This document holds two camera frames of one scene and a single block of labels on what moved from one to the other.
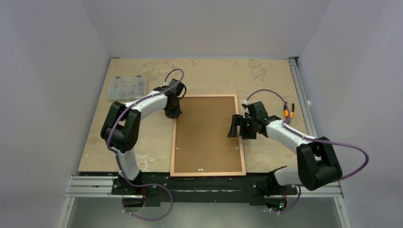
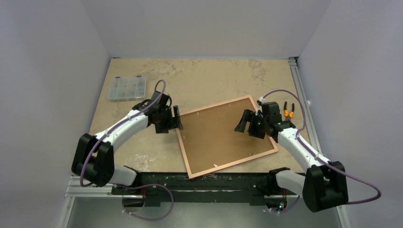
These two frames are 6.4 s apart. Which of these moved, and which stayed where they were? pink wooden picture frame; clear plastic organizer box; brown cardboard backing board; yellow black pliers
Moved: pink wooden picture frame; brown cardboard backing board
Stayed: clear plastic organizer box; yellow black pliers
